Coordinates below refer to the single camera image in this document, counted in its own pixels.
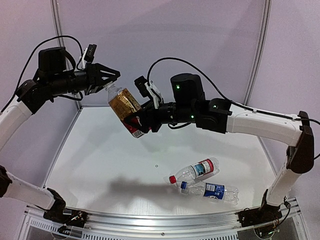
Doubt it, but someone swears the gold label drink bottle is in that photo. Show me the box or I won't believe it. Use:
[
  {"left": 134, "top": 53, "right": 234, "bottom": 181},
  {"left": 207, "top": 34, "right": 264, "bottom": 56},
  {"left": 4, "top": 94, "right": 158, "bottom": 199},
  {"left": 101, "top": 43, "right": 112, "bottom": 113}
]
[{"left": 105, "top": 83, "right": 144, "bottom": 138}]

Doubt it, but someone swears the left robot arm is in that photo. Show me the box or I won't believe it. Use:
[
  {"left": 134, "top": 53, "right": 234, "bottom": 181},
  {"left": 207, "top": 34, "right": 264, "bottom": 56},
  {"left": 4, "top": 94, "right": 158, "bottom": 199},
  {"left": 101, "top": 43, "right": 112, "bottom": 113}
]
[{"left": 0, "top": 44, "right": 121, "bottom": 214}]

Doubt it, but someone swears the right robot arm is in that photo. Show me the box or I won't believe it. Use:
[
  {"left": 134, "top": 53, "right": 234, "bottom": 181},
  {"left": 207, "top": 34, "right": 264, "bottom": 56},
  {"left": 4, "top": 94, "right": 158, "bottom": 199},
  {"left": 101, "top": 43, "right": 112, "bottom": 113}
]
[{"left": 124, "top": 73, "right": 315, "bottom": 208}]

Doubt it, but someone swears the red cap water bottle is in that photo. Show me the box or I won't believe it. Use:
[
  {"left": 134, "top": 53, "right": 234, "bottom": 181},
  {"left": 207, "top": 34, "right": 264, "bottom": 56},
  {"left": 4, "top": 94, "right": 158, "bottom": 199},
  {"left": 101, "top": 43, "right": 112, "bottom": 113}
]
[{"left": 164, "top": 157, "right": 220, "bottom": 186}]

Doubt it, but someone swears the blue cap water bottle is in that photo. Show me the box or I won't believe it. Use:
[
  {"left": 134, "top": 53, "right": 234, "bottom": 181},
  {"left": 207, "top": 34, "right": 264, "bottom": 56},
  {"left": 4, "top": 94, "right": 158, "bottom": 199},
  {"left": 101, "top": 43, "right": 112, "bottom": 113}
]
[{"left": 180, "top": 180, "right": 239, "bottom": 205}]

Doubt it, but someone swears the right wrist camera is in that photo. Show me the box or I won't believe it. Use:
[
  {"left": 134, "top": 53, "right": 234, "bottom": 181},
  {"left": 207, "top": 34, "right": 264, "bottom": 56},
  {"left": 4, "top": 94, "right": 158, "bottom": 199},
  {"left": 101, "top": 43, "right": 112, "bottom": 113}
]
[{"left": 134, "top": 76, "right": 164, "bottom": 109}]

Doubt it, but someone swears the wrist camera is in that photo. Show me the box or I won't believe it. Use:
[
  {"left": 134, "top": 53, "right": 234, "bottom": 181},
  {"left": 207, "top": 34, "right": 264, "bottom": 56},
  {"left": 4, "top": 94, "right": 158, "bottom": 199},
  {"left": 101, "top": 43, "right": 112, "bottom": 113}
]
[
  {"left": 134, "top": 76, "right": 164, "bottom": 109},
  {"left": 76, "top": 44, "right": 97, "bottom": 71}
]

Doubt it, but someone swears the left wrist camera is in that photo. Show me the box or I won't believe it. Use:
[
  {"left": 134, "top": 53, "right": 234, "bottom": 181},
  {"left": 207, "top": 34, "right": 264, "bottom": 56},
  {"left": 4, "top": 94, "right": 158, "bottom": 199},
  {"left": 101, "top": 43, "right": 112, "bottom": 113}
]
[{"left": 76, "top": 44, "right": 97, "bottom": 71}]

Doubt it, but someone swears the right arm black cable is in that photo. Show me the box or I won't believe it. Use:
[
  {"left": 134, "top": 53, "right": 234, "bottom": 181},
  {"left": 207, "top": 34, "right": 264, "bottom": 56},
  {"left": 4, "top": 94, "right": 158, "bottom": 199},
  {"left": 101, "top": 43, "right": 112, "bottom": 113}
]
[{"left": 147, "top": 57, "right": 320, "bottom": 161}]

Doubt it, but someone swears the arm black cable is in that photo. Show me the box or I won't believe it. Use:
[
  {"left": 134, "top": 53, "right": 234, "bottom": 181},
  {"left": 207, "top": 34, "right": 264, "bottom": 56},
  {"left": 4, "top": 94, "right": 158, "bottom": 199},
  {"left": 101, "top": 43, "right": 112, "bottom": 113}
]
[
  {"left": 147, "top": 57, "right": 320, "bottom": 161},
  {"left": 0, "top": 35, "right": 84, "bottom": 113}
]

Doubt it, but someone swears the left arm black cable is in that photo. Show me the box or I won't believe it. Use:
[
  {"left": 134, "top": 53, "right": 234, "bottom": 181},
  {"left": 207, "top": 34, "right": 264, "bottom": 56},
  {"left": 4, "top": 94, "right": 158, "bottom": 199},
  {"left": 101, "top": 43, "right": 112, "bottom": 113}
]
[{"left": 0, "top": 35, "right": 84, "bottom": 113}]

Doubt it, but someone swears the left aluminium wall post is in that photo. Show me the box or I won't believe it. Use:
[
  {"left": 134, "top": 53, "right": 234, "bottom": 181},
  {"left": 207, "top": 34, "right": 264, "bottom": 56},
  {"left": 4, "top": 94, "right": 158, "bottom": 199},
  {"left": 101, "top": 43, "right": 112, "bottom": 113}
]
[{"left": 50, "top": 0, "right": 82, "bottom": 112}]

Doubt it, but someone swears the aluminium wall post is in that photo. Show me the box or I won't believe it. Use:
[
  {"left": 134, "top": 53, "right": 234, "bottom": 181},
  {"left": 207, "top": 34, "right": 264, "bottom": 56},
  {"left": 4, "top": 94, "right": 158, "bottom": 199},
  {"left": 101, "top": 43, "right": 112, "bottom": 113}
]
[
  {"left": 50, "top": 0, "right": 82, "bottom": 112},
  {"left": 241, "top": 0, "right": 273, "bottom": 111}
]

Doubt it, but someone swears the aluminium front rail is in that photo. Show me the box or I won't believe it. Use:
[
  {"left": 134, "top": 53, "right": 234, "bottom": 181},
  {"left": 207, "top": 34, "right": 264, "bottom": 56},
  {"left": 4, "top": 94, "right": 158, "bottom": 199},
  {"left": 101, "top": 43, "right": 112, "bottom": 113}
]
[{"left": 23, "top": 197, "right": 307, "bottom": 240}]

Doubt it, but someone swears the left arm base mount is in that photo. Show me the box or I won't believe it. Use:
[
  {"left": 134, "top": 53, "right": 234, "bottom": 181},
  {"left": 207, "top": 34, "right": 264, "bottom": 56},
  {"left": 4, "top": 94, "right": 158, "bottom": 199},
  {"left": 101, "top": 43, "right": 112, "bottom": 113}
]
[{"left": 43, "top": 188, "right": 88, "bottom": 234}]

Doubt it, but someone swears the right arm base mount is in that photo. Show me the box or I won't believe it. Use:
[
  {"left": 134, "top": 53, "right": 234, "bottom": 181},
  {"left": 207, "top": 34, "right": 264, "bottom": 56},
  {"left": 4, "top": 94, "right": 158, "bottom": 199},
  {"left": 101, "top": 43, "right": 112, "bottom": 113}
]
[{"left": 237, "top": 197, "right": 291, "bottom": 240}]

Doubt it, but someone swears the right aluminium wall post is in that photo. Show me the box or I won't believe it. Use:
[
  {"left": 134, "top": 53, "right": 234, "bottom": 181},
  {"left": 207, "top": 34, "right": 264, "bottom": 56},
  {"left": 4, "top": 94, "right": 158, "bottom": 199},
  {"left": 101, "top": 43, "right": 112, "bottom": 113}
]
[{"left": 241, "top": 0, "right": 273, "bottom": 111}]

